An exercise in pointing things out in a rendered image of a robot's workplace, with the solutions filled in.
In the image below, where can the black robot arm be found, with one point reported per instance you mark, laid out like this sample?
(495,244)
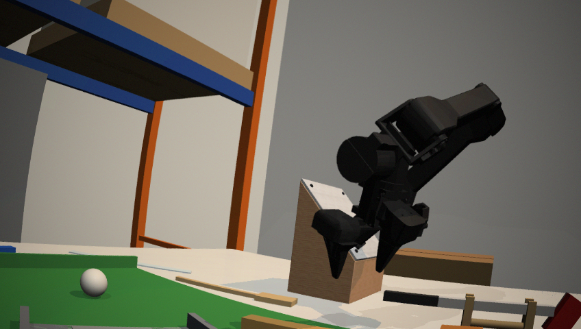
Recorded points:
(439,130)

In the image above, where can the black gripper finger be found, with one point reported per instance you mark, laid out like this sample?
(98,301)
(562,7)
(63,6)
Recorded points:
(337,253)
(386,250)

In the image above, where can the white ball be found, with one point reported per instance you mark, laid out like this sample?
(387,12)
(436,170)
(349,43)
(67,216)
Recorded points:
(93,282)

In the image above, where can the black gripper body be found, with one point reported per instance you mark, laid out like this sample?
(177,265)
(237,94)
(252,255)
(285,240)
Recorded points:
(339,227)

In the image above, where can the green putting mat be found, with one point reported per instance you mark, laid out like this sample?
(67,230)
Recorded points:
(133,298)

